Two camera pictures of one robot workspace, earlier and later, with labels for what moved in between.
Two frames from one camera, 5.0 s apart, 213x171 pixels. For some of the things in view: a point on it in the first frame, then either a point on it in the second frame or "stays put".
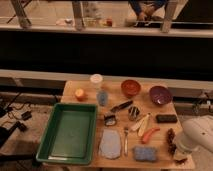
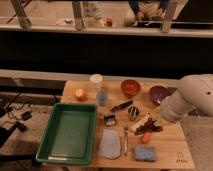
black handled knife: (121, 106) stays put
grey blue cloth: (110, 143) stays put
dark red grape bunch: (172, 146) -> (148, 127)
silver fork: (126, 141) stays put
